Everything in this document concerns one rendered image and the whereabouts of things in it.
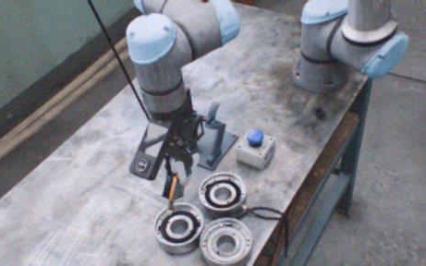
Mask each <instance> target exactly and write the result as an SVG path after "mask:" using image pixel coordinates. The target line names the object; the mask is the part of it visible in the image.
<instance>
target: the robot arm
mask: <svg viewBox="0 0 426 266"><path fill-rule="evenodd" d="M134 4H135V5H136V7H137V8H138V9H139V10H140V11H141V12H142V13H143V14H144V15H145V16H141V17H138V18H136V19H134V20H133V21H132V22H130V24H129V25H128V27H127V37H128V52H129V56H130V58H131V60H132V63H133V65H134V67H135V72H136V75H137V78H138V83H139V86H140V94H141V96H142V99H143V101H144V105H145V106H146V108H147V113H148V114H149V115H150V116H151V118H150V121H149V124H148V125H147V128H146V129H145V131H144V134H143V136H142V138H141V142H140V144H139V147H138V148H137V150H136V154H135V156H134V157H133V159H132V162H131V165H130V166H129V172H130V173H132V174H133V175H136V176H137V177H141V178H143V179H145V180H149V181H153V180H154V179H155V178H156V177H157V174H158V172H159V170H161V172H163V174H164V175H165V177H166V176H167V175H171V174H173V172H172V171H171V162H172V161H173V160H175V161H174V167H175V168H176V170H177V172H178V174H177V177H179V184H180V185H182V186H186V185H187V184H188V183H189V181H190V179H191V175H192V172H193V170H194V169H195V166H196V165H197V164H198V161H199V159H200V155H199V154H198V153H195V154H194V155H191V153H190V151H188V146H190V145H191V144H192V142H193V141H194V140H195V134H196V139H197V141H199V140H200V139H201V137H203V134H204V131H203V122H202V118H201V115H200V114H198V113H194V111H193V107H192V99H191V94H190V90H189V88H188V87H185V82H184V79H183V76H182V70H181V67H185V66H186V65H189V64H190V63H192V62H195V61H196V60H198V59H200V58H201V57H203V56H206V55H207V54H209V53H211V52H212V51H215V50H216V49H218V48H222V47H224V44H227V43H228V42H230V41H232V40H233V39H236V37H237V36H238V33H239V31H240V24H239V18H238V13H237V10H236V9H235V8H234V6H233V5H232V4H231V2H229V1H228V0H209V1H208V3H203V2H202V1H201V0H134ZM397 23H398V20H397V17H396V13H395V12H394V11H393V10H392V9H391V0H310V1H309V2H308V3H307V4H306V5H305V6H304V8H303V12H302V18H301V39H300V53H299V57H298V59H297V63H296V64H295V65H294V67H293V80H294V82H295V83H296V85H298V87H299V88H301V89H303V90H304V91H308V92H311V93H328V92H334V91H337V90H340V89H342V88H343V87H344V86H345V85H346V84H347V81H348V78H349V67H351V68H354V69H356V70H357V71H359V72H360V74H362V75H363V74H364V75H366V76H367V77H371V78H372V79H377V78H380V77H381V76H384V75H385V74H386V73H388V72H389V71H390V70H391V69H393V67H394V66H396V63H398V61H399V60H400V59H401V57H402V55H403V54H404V52H405V51H406V50H407V46H408V36H407V35H405V33H404V32H399V31H398V30H397ZM194 116H197V118H195V120H194V121H193V120H192V117H194ZM199 123H201V133H200V134H198V128H197V126H198V124H199Z"/></svg>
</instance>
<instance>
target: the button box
mask: <svg viewBox="0 0 426 266"><path fill-rule="evenodd" d="M250 131H251V129H249V132H250ZM249 132H247V134H248V133H249ZM247 134H246V135H245V136H244V137H243V139H242V140H241V141H240V142H239V144H238V145H237V146H236V156H237V161H241V162H242V163H246V164H248V165H250V166H254V167H256V168H257V169H261V170H262V169H263V168H264V166H265V165H266V164H267V163H268V161H269V160H270V158H271V157H272V156H273V153H274V152H275V138H273V137H269V136H267V135H264V134H263V136H264V138H263V140H262V142H259V143H256V144H255V143H251V142H249V141H248V140H247Z"/></svg>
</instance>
